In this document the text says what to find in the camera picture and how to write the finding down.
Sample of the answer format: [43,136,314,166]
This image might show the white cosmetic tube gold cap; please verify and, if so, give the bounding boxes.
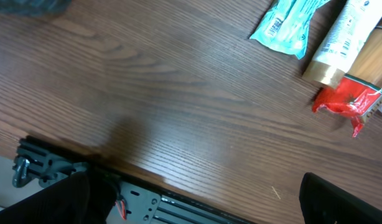
[302,0,382,88]

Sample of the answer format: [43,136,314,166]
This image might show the orange spaghetti packet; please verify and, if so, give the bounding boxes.
[312,20,382,137]

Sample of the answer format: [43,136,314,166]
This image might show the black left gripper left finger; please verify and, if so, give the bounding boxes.
[0,170,116,224]

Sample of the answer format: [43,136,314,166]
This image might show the black mounting rail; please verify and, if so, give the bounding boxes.
[12,136,249,224]

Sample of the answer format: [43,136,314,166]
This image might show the teal snack packet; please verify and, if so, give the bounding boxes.
[249,0,329,60]

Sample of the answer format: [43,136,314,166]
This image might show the grey plastic mesh basket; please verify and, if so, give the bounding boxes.
[0,0,72,16]

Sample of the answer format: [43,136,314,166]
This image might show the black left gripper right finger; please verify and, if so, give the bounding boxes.
[299,172,382,224]

